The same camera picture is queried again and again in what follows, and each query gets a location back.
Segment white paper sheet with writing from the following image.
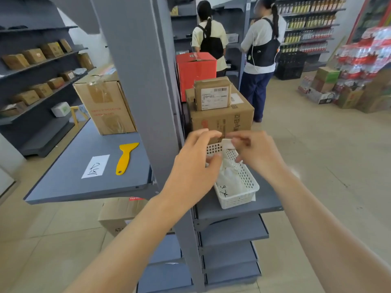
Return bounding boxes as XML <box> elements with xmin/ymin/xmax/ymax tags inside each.
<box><xmin>215</xmin><ymin>158</ymin><xmax>245</xmax><ymax>198</ymax></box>

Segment black plastic crate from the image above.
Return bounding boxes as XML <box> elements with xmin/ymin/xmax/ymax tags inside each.
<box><xmin>275</xmin><ymin>51</ymin><xmax>308</xmax><ymax>81</ymax></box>

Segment open brown cardboard box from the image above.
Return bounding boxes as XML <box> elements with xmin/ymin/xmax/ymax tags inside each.
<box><xmin>336</xmin><ymin>86</ymin><xmax>365</xmax><ymax>109</ymax></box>

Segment small labelled cardboard parcel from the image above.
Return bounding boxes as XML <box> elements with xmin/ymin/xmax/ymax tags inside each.
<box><xmin>194</xmin><ymin>77</ymin><xmax>232</xmax><ymax>112</ymax></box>

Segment person's right forearm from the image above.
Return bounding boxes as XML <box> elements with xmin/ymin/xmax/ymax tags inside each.
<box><xmin>267</xmin><ymin>169</ymin><xmax>391</xmax><ymax>293</ymax></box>

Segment white plastic basket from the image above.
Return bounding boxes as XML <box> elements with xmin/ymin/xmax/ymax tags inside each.
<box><xmin>205</xmin><ymin>142</ymin><xmax>260</xmax><ymax>210</ymax></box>

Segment stack of bottled water packs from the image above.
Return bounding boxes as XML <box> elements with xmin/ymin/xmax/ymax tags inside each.
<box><xmin>331</xmin><ymin>26</ymin><xmax>391</xmax><ymax>90</ymax></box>

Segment red framed display cabinet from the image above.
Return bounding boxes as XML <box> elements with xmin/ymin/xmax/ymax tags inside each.
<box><xmin>348</xmin><ymin>0</ymin><xmax>391</xmax><ymax>45</ymax></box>

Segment white cardboard box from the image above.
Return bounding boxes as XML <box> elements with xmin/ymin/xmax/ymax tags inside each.
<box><xmin>306</xmin><ymin>86</ymin><xmax>337</xmax><ymax>105</ymax></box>

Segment green topped cardboard box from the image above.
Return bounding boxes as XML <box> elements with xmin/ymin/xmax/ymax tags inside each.
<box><xmin>311</xmin><ymin>66</ymin><xmax>341</xmax><ymax>94</ymax></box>

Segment person's right hand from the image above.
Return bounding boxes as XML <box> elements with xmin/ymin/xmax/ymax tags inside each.
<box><xmin>226</xmin><ymin>131</ymin><xmax>289</xmax><ymax>182</ymax></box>

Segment large printed cardboard box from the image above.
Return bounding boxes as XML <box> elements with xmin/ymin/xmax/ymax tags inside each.
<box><xmin>185</xmin><ymin>85</ymin><xmax>255</xmax><ymax>145</ymax></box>

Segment grey metal shelf unit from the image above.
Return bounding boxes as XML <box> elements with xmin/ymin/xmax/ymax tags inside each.
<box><xmin>24</xmin><ymin>0</ymin><xmax>283</xmax><ymax>293</ymax></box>

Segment yellow plastic scraper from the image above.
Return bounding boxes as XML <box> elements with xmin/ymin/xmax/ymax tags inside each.
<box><xmin>115</xmin><ymin>142</ymin><xmax>140</xmax><ymax>176</ymax></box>

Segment small white box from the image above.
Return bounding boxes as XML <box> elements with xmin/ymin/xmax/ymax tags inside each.
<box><xmin>51</xmin><ymin>102</ymin><xmax>71</xmax><ymax>118</ymax></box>

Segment rows of brown cardboard boxes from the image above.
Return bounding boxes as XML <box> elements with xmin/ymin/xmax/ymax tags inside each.
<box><xmin>0</xmin><ymin>38</ymin><xmax>95</xmax><ymax>118</ymax></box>

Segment tall taped cardboard box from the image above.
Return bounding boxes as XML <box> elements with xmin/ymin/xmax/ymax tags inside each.
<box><xmin>73</xmin><ymin>71</ymin><xmax>137</xmax><ymax>136</ymax></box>

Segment cardboard box with red label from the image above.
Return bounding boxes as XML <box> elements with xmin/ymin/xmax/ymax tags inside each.
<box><xmin>98</xmin><ymin>197</ymin><xmax>175</xmax><ymax>238</ymax></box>

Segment plain brown cardboard box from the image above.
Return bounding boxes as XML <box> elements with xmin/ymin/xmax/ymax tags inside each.
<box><xmin>356</xmin><ymin>69</ymin><xmax>391</xmax><ymax>114</ymax></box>

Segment white handwritten paper label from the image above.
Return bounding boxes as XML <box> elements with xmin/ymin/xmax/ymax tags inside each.
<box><xmin>81</xmin><ymin>154</ymin><xmax>110</xmax><ymax>179</ymax></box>

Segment person's left hand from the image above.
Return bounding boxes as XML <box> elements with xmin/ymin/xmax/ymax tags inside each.
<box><xmin>159</xmin><ymin>129</ymin><xmax>223</xmax><ymax>211</ymax></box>

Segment shelf of bottles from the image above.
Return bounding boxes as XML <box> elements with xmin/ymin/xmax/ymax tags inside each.
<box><xmin>276</xmin><ymin>0</ymin><xmax>347</xmax><ymax>72</ymax></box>

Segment person's left forearm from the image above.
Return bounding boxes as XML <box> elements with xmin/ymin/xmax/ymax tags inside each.
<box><xmin>63</xmin><ymin>194</ymin><xmax>197</xmax><ymax>293</ymax></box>

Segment yellow stand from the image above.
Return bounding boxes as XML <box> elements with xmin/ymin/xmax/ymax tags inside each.
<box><xmin>70</xmin><ymin>106</ymin><xmax>81</xmax><ymax>129</ymax></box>

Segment dark wall shelf unit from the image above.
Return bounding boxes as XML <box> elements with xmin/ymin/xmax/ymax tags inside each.
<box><xmin>0</xmin><ymin>0</ymin><xmax>93</xmax><ymax>158</ymax></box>

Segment grey background shelf unit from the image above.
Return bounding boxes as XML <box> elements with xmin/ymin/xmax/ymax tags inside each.
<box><xmin>170</xmin><ymin>0</ymin><xmax>252</xmax><ymax>86</ymax></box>

